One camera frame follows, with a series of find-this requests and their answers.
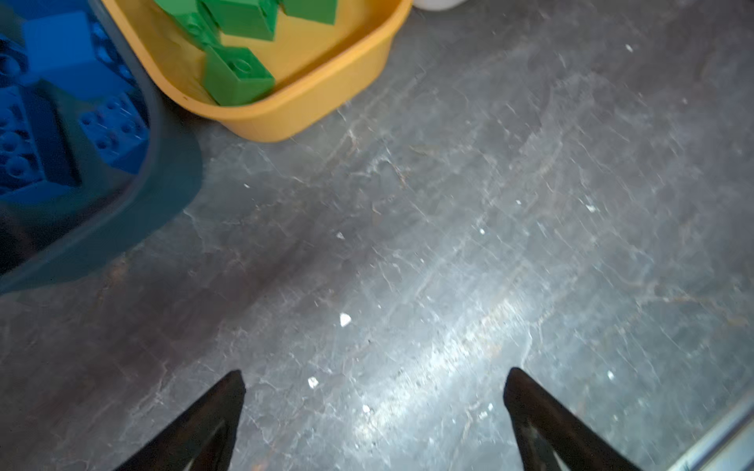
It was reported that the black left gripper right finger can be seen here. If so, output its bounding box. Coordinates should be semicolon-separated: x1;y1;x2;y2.
503;367;637;470

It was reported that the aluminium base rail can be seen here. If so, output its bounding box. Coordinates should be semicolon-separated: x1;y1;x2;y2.
669;391;754;471

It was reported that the green lego brick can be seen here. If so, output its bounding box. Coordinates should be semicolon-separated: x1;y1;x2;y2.
154;0;221;49
203;0;279;41
202;45;276;107
280;0;339;26

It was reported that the white plastic bin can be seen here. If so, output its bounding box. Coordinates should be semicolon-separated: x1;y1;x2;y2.
412;0;467;12

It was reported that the blue lego brick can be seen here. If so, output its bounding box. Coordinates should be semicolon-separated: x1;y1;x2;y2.
22;11;135;100
78;93;149;175
1;86;79;204

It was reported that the teal plastic bin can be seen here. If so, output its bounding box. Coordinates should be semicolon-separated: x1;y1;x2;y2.
1;1;202;294

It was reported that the yellow plastic bin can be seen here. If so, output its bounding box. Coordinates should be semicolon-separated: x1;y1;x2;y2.
103;1;412;142

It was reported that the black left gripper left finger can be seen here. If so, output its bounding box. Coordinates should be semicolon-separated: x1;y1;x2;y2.
119;370;247;470

